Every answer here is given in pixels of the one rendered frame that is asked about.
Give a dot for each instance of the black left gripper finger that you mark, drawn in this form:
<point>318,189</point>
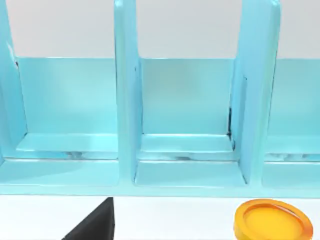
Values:
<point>100,222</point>

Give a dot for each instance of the light blue rack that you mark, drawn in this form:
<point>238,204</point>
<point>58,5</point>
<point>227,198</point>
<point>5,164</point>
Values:
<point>160,112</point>

